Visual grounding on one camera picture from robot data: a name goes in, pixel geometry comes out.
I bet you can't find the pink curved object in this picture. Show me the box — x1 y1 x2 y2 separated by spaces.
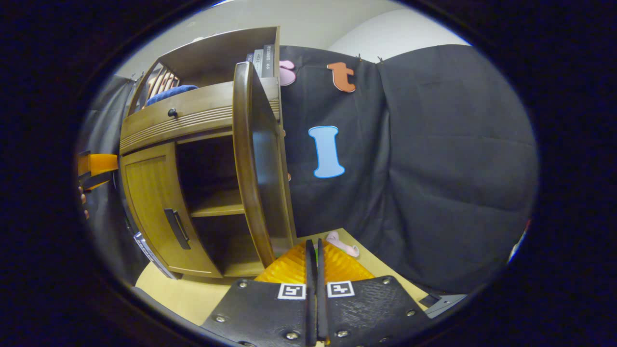
326 231 360 257

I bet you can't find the wooden shoe cabinet door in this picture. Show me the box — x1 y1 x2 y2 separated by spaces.
233 61 297 268
120 141 223 279

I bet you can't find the white spine book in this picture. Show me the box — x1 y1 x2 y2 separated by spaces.
134 232 174 280

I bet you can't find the wooden drawer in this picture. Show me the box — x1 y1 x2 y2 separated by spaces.
119 77 281 155

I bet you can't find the blue towel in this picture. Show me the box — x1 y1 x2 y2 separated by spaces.
145 85 198 107

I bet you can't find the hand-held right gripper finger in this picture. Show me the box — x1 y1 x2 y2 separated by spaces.
317 239 432 346
201 240 317 347

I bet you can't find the black backdrop cloth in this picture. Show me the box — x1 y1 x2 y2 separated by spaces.
77 44 538 294

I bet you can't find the wooden inner shelf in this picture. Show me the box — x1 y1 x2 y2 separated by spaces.
189 190 246 217

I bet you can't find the black door handle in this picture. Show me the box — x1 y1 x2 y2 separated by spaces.
163 208 191 250

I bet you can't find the wooden double-door shoe cabinet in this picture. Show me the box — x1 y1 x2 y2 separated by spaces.
118 27 297 280

